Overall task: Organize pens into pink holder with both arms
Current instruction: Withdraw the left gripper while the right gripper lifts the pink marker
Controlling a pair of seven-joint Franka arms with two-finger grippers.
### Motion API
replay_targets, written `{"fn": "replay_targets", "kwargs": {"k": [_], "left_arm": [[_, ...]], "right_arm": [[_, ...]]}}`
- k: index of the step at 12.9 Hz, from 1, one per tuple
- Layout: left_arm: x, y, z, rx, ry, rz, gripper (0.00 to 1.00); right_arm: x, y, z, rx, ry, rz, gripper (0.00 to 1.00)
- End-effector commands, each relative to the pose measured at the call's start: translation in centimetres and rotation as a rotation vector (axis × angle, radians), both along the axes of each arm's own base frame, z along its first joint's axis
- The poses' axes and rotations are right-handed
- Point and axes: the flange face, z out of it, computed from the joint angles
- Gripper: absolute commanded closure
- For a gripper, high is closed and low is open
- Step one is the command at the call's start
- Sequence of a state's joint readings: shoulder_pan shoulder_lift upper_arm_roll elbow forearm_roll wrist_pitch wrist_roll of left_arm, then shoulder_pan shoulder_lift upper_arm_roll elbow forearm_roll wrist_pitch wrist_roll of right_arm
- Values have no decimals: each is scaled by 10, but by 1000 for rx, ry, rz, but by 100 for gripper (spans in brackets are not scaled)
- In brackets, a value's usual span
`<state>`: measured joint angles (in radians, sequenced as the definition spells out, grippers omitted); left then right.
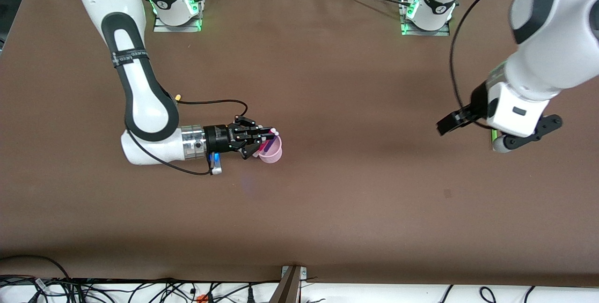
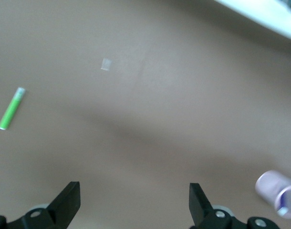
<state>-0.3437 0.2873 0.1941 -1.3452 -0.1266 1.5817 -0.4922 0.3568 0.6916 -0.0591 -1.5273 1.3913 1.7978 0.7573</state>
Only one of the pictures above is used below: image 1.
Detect black looping floor cable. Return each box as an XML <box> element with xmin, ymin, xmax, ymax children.
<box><xmin>0</xmin><ymin>254</ymin><xmax>72</xmax><ymax>303</ymax></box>

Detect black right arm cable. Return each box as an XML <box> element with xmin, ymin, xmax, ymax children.
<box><xmin>125</xmin><ymin>98</ymin><xmax>249</xmax><ymax>176</ymax></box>

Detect metal table edge bracket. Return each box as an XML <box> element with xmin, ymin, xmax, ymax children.
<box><xmin>269</xmin><ymin>265</ymin><xmax>307</xmax><ymax>303</ymax></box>

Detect pink marker pen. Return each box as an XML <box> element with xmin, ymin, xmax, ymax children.
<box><xmin>252</xmin><ymin>128</ymin><xmax>280</xmax><ymax>159</ymax></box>

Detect pink plastic cup holder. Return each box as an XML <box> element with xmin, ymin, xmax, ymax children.
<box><xmin>257</xmin><ymin>133</ymin><xmax>283</xmax><ymax>164</ymax></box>

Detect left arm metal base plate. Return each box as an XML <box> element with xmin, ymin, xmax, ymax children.
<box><xmin>401</xmin><ymin>0</ymin><xmax>451</xmax><ymax>37</ymax></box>

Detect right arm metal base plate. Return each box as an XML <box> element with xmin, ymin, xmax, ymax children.
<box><xmin>153</xmin><ymin>0</ymin><xmax>203</xmax><ymax>33</ymax></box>

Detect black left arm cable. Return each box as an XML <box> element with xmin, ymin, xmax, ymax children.
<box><xmin>449</xmin><ymin>0</ymin><xmax>564</xmax><ymax>131</ymax></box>

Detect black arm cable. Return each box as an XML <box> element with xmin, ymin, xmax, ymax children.
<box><xmin>449</xmin><ymin>0</ymin><xmax>564</xmax><ymax>131</ymax></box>
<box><xmin>125</xmin><ymin>98</ymin><xmax>249</xmax><ymax>176</ymax></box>

